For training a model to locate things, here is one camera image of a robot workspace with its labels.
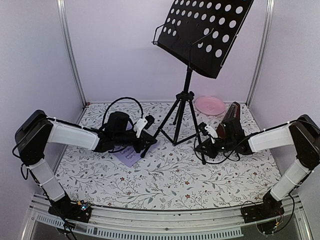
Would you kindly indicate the floral patterned table mat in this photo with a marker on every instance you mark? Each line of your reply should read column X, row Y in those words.
column 167, row 178

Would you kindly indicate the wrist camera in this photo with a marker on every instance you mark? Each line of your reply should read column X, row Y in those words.
column 207, row 130
column 143, row 123

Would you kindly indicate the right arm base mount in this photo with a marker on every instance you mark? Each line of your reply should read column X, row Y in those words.
column 269, row 208

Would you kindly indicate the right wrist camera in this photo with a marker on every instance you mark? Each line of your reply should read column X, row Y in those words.
column 207, row 130

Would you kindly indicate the aluminium frame post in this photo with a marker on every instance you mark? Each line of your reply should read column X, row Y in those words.
column 262, row 50
column 69, row 48

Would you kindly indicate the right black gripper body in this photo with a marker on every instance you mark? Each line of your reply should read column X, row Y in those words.
column 229, row 145

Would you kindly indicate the pink plastic plate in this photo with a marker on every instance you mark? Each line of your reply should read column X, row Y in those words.
column 209, row 105

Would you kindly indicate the dark red metronome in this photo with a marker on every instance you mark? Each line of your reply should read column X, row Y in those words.
column 230, row 117

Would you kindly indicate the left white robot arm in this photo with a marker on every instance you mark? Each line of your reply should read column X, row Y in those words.
column 39, row 130

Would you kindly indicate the right aluminium frame post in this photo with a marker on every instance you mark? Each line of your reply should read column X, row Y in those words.
column 262, row 50

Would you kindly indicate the purple sheet music paper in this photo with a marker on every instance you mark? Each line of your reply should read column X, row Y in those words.
column 129, row 156

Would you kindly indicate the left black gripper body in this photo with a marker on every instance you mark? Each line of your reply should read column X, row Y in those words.
column 120, row 139

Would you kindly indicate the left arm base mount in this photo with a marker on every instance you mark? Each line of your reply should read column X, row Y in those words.
column 65, row 208

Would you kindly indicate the left aluminium frame post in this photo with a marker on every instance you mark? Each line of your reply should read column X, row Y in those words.
column 69, row 48

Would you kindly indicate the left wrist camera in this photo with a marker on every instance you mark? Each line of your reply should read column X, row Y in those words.
column 143, row 123

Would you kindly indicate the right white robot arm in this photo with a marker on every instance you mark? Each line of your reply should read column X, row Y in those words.
column 302, row 133

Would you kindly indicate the front aluminium rail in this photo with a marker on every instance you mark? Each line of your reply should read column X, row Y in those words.
column 111, row 223

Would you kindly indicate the black folding tripod stand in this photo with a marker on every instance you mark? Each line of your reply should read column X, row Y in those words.
column 182, row 99

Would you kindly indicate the black perforated music stand desk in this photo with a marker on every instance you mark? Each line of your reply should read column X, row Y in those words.
column 201, row 33

